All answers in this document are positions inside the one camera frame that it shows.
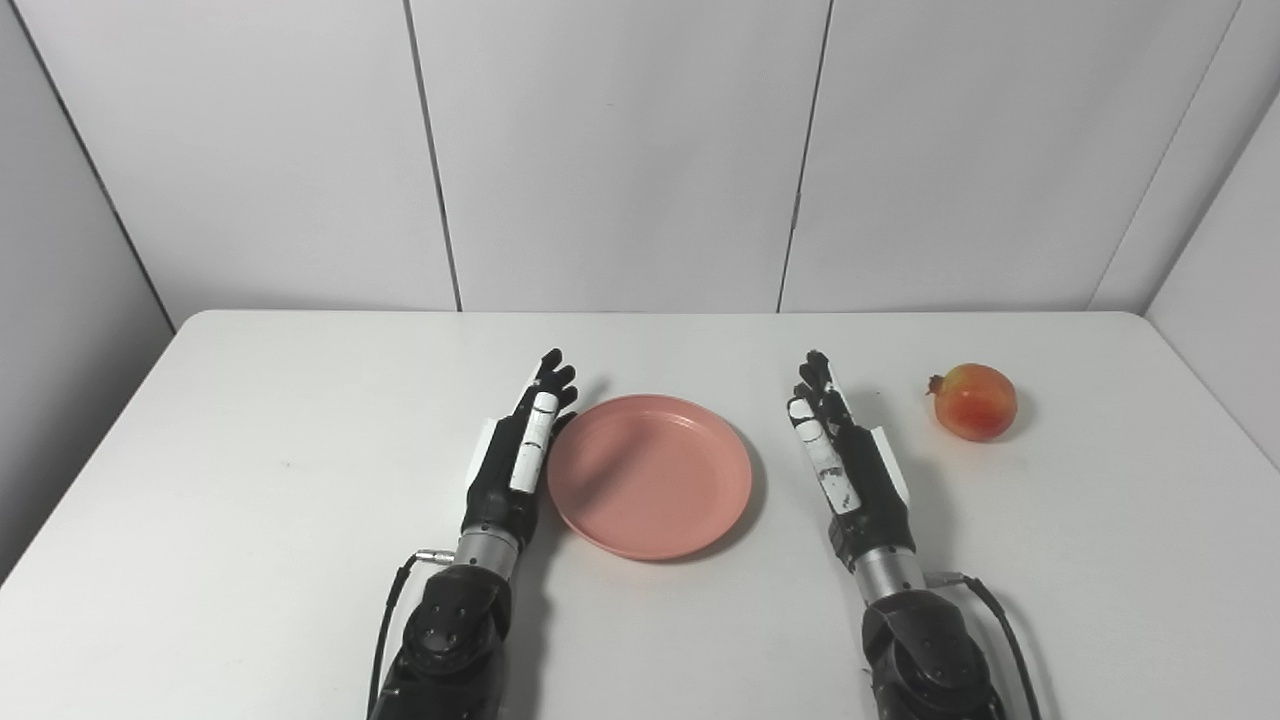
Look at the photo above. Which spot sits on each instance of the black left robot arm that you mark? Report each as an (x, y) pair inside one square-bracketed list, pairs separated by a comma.
[(450, 640)]

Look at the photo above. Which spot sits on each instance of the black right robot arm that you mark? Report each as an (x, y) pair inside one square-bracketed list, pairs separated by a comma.
[(925, 650)]

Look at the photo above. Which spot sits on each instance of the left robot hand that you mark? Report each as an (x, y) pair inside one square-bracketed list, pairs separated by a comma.
[(510, 470)]

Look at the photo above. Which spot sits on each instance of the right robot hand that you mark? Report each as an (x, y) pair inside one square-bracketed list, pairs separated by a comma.
[(860, 490)]

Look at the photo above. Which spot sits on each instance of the pink plate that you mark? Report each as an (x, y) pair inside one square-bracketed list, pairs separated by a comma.
[(650, 477)]

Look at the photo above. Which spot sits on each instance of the red yellow pomegranate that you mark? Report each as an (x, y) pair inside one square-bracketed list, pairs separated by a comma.
[(975, 402)]

